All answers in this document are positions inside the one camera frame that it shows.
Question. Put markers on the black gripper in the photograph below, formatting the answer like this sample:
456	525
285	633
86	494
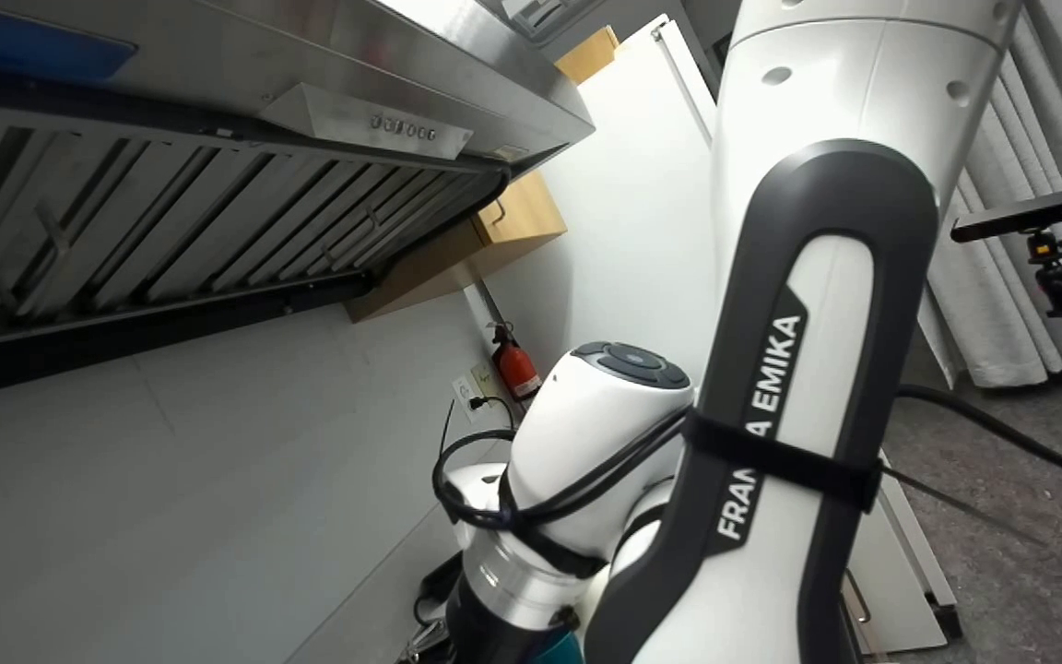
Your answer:
506	633

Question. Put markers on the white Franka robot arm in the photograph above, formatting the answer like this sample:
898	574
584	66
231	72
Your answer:
827	307

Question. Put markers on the blue pot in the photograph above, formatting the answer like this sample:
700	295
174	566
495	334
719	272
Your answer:
563	649

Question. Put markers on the red fire extinguisher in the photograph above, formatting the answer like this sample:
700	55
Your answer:
519	365

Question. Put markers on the white leaning board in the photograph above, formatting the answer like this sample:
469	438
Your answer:
911	575

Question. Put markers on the stainless steel range hood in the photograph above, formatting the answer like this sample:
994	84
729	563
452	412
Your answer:
187	206

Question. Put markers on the small wooden box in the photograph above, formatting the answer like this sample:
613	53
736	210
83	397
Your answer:
586	55

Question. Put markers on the white curtains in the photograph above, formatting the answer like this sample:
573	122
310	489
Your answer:
1048	112

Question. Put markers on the white wall outlet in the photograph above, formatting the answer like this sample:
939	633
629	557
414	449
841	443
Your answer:
466	393

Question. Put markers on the large wooden wall cabinet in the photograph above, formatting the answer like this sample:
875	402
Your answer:
519	216

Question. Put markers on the black camera on tripod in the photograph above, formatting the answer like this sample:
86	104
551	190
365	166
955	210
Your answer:
1034	206

